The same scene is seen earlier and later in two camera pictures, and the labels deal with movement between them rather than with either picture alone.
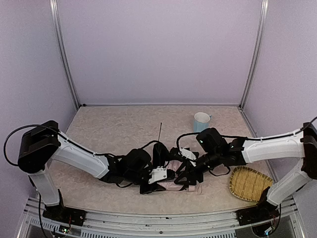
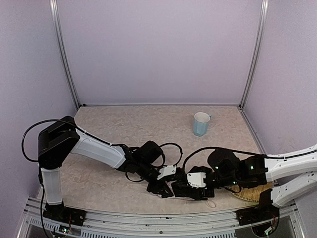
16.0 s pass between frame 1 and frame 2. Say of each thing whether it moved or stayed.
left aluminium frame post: stayed
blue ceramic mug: stayed
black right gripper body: moved
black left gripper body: moved
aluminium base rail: stayed
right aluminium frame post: stayed
